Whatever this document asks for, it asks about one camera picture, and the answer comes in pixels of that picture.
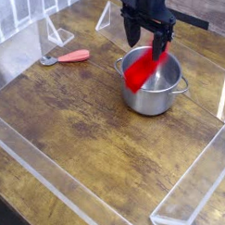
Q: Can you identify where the left clear acrylic barrier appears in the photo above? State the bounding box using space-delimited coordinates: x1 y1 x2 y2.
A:
0 17 75 90

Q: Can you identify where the clear acrylic barrier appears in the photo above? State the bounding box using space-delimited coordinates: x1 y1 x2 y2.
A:
0 118 133 225
0 17 75 90
150 124 225 225
95 0 225 123

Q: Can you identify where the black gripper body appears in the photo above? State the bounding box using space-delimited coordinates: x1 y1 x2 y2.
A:
120 0 176 42

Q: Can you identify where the silver steel pot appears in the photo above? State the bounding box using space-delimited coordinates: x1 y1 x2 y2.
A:
115 46 189 116

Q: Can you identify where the right clear acrylic barrier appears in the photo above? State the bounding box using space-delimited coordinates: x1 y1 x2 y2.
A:
150 124 225 225

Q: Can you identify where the black strip on table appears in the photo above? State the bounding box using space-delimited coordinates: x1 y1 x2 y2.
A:
169 8 209 30

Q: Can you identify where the red plastic block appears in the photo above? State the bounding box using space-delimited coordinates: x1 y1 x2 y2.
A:
124 44 169 94

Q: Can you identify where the back clear acrylic barrier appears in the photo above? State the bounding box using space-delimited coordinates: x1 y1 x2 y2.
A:
95 0 225 123

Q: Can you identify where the front clear acrylic barrier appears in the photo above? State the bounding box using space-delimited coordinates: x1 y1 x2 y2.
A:
0 118 133 225

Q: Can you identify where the spoon with pink handle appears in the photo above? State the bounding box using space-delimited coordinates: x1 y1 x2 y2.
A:
40 49 90 66

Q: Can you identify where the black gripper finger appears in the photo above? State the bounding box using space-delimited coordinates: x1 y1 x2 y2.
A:
152 31 168 61
124 18 141 47

